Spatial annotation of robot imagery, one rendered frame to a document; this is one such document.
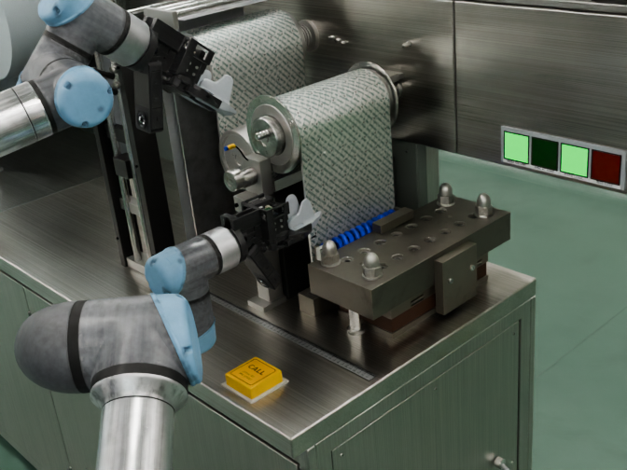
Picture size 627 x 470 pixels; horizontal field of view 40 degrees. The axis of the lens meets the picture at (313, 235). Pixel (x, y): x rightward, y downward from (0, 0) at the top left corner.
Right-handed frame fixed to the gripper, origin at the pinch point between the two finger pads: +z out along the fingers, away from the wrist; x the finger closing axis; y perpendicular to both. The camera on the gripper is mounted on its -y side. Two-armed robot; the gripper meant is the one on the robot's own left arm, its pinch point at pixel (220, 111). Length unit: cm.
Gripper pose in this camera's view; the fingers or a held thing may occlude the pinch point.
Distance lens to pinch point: 149.5
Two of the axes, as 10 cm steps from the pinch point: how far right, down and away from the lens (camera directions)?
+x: -6.7, -2.8, 6.9
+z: 6.2, 3.1, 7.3
